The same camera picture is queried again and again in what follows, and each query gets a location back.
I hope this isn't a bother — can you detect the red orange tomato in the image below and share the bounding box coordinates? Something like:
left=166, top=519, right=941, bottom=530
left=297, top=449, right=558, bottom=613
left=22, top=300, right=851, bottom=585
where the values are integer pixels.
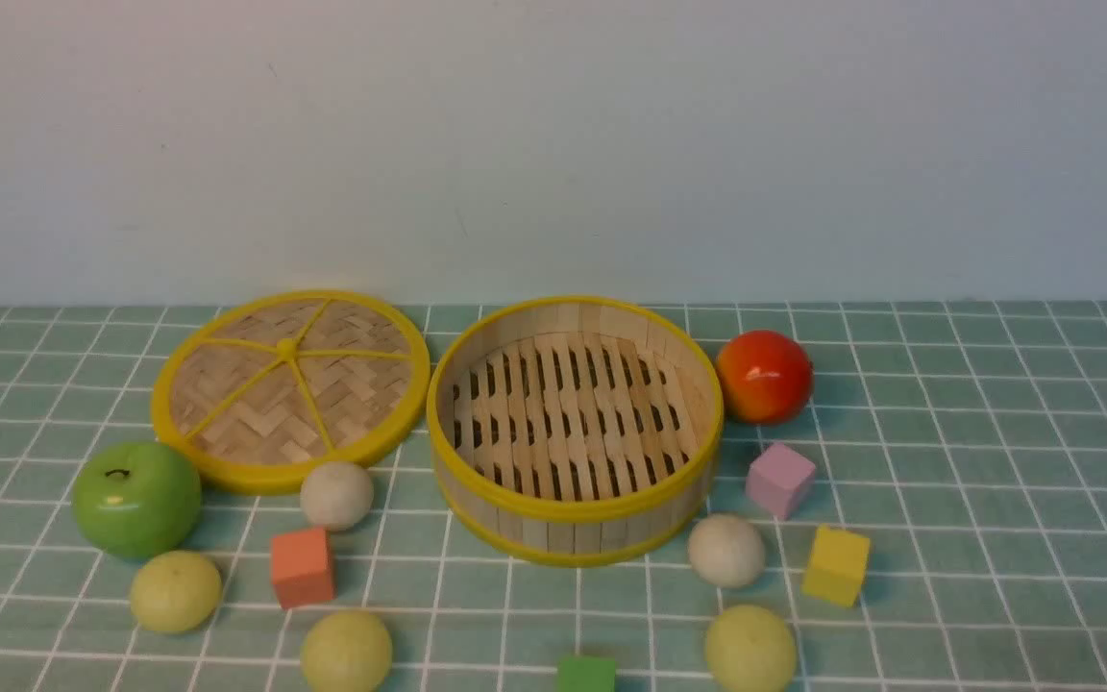
left=716, top=330, right=814, bottom=426

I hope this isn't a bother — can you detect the yellow bun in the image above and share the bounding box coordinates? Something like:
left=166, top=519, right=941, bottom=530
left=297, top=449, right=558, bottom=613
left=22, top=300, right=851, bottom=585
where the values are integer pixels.
left=703, top=605, right=797, bottom=691
left=130, top=551, right=223, bottom=633
left=300, top=609, right=394, bottom=691

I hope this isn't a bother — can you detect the yellow cube block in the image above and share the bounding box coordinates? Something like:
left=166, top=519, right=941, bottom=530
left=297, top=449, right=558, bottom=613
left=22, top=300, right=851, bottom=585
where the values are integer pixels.
left=801, top=525, right=873, bottom=608

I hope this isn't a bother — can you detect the woven bamboo steamer lid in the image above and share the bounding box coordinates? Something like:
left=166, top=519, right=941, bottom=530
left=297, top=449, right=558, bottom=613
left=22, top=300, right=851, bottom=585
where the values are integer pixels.
left=151, top=290, right=433, bottom=495

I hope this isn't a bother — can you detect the green cube block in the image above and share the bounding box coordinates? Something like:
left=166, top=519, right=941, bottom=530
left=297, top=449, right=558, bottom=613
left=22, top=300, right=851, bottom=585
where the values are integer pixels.
left=556, top=655, right=618, bottom=692

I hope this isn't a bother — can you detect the pink cube block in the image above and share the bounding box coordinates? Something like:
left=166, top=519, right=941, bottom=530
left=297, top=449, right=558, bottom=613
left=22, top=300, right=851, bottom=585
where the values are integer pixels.
left=744, top=442, right=817, bottom=521

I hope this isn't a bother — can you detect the bamboo steamer tray yellow rim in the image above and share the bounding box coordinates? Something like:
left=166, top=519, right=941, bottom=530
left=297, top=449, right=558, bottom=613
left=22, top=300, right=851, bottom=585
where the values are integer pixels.
left=426, top=295, right=725, bottom=568

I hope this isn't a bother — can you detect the white bun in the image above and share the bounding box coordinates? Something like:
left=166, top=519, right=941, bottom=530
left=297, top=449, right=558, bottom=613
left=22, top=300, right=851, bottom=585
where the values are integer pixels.
left=299, top=461, right=375, bottom=531
left=687, top=513, right=766, bottom=588

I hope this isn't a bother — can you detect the green apple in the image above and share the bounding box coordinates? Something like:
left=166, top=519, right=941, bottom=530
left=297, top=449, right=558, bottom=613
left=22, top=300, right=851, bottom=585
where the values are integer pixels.
left=71, top=438, right=201, bottom=561

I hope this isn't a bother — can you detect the orange cube block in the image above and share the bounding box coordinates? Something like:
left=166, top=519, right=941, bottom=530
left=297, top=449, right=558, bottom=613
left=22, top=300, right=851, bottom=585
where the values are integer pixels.
left=271, top=527, right=335, bottom=610

